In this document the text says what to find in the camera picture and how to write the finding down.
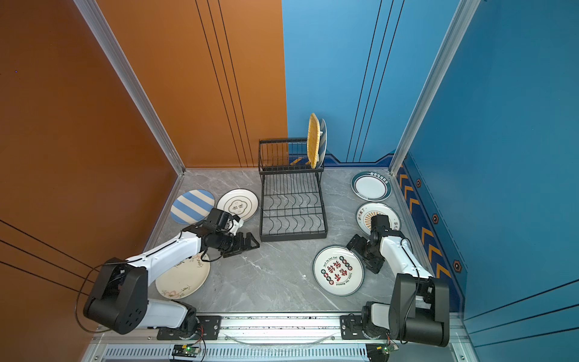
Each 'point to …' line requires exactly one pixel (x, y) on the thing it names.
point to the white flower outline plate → (239, 201)
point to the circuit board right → (378, 352)
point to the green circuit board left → (185, 350)
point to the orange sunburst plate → (363, 218)
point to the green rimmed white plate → (372, 186)
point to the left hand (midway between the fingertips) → (252, 244)
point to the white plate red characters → (338, 271)
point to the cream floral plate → (184, 279)
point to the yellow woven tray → (314, 141)
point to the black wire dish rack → (291, 197)
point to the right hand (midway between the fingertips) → (356, 254)
